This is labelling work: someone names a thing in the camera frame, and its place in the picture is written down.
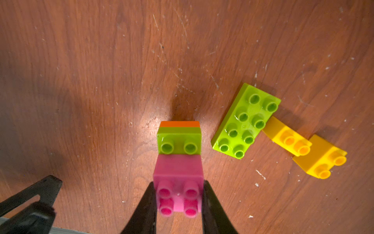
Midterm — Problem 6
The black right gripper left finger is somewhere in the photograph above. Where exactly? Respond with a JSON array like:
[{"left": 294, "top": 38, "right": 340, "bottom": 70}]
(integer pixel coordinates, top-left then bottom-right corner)
[{"left": 121, "top": 182, "right": 157, "bottom": 234}]

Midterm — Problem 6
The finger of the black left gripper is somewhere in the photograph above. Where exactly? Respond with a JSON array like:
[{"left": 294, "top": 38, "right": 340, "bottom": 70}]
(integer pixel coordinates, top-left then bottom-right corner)
[
  {"left": 1, "top": 175, "right": 63, "bottom": 216},
  {"left": 1, "top": 201, "right": 56, "bottom": 234}
]

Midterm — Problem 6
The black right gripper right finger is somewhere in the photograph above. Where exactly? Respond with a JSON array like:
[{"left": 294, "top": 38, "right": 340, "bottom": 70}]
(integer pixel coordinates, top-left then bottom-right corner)
[{"left": 202, "top": 180, "right": 238, "bottom": 234}]

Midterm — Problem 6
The pink 2x2 lego brick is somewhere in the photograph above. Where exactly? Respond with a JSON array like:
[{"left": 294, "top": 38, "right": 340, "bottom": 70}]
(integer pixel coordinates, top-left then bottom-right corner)
[{"left": 153, "top": 154, "right": 204, "bottom": 218}]

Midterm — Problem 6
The green 2x4 lego brick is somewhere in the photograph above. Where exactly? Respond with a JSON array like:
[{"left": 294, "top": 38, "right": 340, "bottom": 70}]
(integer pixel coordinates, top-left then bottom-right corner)
[
  {"left": 157, "top": 127, "right": 202, "bottom": 155},
  {"left": 211, "top": 83, "right": 281, "bottom": 160}
]

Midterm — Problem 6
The orange 2x4 lego brick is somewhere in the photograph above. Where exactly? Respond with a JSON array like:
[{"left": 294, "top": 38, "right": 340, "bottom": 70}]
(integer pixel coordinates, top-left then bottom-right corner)
[{"left": 160, "top": 121, "right": 200, "bottom": 128}]

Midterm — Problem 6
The yellow lego brick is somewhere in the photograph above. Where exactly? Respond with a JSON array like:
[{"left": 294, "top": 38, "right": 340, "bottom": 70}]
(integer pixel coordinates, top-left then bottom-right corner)
[
  {"left": 262, "top": 117, "right": 312, "bottom": 157},
  {"left": 293, "top": 135, "right": 347, "bottom": 179}
]

